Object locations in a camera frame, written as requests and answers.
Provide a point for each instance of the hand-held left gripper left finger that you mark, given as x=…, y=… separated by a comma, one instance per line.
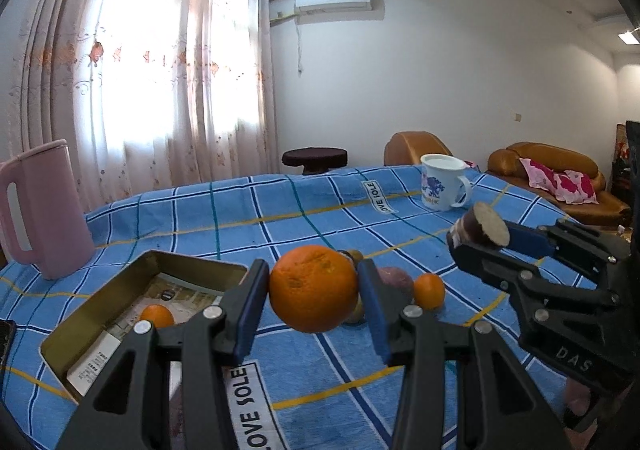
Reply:
x=248, y=315

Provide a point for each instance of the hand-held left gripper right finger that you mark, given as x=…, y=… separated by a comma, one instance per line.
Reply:
x=374, y=315

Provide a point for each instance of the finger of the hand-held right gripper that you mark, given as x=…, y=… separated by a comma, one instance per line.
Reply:
x=500, y=267
x=530, y=240

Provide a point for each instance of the purple sweet potato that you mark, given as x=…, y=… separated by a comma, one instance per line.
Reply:
x=397, y=282

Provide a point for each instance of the cut sweet potato piece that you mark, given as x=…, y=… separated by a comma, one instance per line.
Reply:
x=482, y=226

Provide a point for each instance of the small orange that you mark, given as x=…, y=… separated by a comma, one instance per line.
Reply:
x=429, y=291
x=157, y=317

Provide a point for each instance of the large orange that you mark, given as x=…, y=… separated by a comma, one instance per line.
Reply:
x=312, y=290

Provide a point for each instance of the metal tin box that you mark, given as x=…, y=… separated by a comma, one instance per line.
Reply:
x=95, y=315

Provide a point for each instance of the yellow-green fruit behind orange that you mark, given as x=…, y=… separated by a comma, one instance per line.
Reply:
x=356, y=312

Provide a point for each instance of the printed paper sheet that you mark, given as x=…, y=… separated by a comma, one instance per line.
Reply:
x=190, y=297

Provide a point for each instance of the pink floral pillow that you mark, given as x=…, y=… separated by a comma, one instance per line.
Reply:
x=560, y=180

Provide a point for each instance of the brown leather sofa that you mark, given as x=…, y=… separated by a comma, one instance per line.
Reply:
x=550, y=164

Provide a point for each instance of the white mug blue print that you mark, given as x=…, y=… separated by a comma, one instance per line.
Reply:
x=440, y=182

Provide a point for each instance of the blue plaid tablecloth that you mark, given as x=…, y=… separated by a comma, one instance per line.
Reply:
x=310, y=225

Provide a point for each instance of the dark wooden cabinet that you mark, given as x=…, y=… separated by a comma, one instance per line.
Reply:
x=627, y=164

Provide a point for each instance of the brown leather armchair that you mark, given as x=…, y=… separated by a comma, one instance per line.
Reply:
x=410, y=147

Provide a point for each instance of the dark round stool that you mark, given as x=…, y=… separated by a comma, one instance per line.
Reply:
x=314, y=157

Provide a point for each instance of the ceiling light panel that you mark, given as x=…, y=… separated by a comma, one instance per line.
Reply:
x=629, y=36

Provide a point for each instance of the pink electric kettle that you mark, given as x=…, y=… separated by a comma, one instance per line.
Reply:
x=45, y=210

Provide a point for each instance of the black phone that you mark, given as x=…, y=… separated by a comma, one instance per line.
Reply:
x=5, y=342

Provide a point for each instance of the sheer floral curtain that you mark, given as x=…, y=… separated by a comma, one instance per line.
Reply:
x=150, y=64

